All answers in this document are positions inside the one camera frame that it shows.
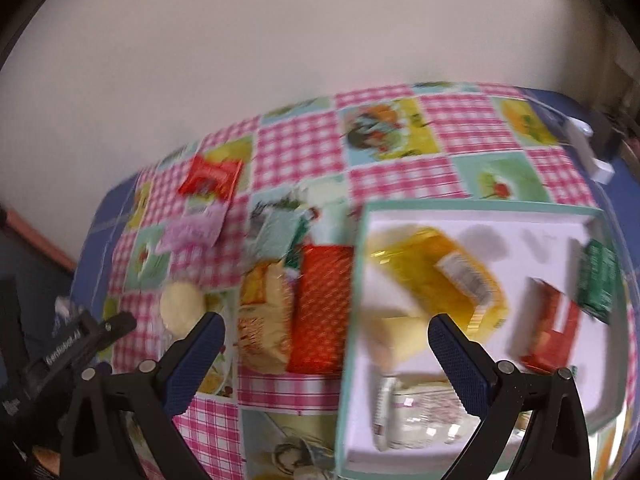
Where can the white box with teal rim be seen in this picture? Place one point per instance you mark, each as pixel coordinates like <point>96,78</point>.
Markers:
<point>530,240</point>

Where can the pink checkered tablecloth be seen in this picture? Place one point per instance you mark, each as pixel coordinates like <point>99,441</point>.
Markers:
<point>300,150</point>

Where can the pink snack packet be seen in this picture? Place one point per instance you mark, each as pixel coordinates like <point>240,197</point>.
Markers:
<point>192,227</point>

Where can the white snack packet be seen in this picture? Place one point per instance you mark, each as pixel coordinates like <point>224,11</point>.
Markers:
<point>420,417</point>

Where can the black power adapter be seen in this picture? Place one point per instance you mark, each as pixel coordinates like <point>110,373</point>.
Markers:
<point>607,135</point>

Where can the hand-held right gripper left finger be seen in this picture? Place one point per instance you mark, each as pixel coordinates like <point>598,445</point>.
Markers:
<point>197,365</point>

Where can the yellow orange snack packet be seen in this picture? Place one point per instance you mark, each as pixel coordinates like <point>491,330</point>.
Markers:
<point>262,320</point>

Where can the clear-wrapped round yellow cake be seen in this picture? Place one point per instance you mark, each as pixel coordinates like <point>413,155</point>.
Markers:
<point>182,305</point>

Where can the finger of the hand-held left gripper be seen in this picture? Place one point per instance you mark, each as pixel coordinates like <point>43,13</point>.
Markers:
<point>115,326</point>

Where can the silver teal snack packet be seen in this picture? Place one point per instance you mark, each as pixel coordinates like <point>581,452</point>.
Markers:
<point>275,232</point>

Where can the shiny red snack packet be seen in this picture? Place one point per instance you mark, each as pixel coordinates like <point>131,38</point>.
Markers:
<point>210,176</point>

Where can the pink brown board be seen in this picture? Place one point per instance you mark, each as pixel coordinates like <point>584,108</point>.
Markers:
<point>35,240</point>

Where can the red packet with white stripe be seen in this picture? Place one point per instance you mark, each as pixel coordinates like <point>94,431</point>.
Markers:
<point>547,335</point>

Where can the green snack packet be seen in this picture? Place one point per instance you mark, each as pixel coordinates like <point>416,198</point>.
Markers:
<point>597,280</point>

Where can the yellow jelly packet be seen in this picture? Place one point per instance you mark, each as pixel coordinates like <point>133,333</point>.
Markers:
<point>425,265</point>

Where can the red patterned snack packet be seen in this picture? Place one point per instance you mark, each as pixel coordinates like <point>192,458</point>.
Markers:
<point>322,305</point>

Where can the white power strip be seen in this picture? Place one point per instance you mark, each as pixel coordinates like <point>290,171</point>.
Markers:
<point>585,152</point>

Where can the crumpled blue white wrapper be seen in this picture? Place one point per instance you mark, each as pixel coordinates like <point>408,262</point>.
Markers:
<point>64,310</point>

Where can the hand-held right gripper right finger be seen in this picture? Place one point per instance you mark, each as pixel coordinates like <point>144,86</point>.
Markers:
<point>460,365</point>

